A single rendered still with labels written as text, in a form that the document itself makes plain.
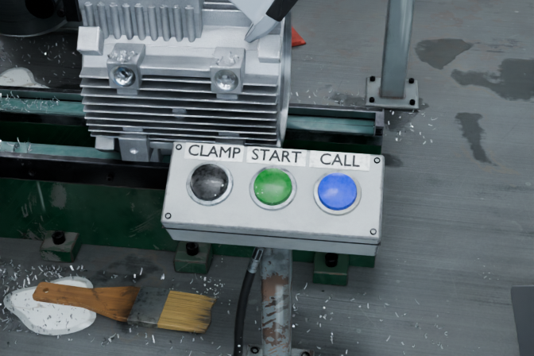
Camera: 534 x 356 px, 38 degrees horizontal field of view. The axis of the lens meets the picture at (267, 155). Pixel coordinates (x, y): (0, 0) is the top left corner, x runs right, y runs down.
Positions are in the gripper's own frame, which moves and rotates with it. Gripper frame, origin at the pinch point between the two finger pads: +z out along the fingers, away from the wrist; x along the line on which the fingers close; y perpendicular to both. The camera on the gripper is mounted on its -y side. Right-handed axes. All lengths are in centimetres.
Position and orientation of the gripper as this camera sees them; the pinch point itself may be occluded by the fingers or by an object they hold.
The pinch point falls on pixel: (260, 32)
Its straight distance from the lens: 75.4
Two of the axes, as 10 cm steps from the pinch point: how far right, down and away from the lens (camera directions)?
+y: -8.6, -4.6, -2.1
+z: -4.9, 6.5, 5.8
